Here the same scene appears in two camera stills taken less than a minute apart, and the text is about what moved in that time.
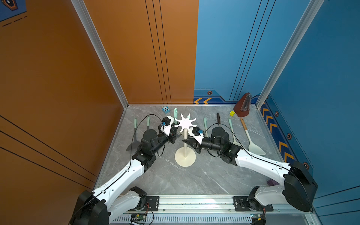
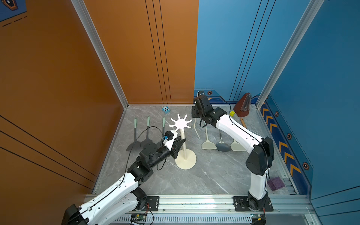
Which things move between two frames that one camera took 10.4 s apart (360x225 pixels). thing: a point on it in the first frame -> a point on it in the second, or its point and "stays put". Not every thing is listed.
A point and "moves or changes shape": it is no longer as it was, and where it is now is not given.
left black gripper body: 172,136 -> 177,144
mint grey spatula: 176,113 moves or changes shape
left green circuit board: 138,216 stays put
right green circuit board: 256,216 stays put
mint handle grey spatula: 134,144 stays put
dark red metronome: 242,108 stays put
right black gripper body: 207,144 -> 196,113
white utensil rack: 185,156 stays put
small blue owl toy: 166,109 stays put
